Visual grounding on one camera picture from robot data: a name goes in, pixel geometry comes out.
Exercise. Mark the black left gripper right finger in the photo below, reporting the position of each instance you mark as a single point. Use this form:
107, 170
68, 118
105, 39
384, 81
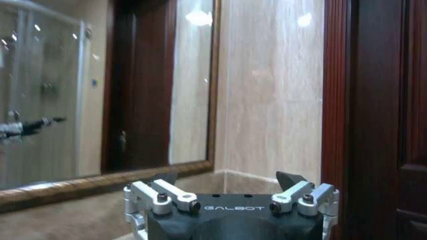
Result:
293, 192

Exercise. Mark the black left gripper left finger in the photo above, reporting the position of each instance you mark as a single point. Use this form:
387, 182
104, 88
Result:
167, 193

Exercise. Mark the dark wooden panelled door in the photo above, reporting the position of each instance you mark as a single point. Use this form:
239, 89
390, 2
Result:
416, 125

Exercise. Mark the dark wooden door frame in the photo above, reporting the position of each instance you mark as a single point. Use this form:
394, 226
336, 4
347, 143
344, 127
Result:
370, 100

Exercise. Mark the wall mirror with bronze frame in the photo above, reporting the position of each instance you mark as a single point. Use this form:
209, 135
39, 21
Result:
149, 75

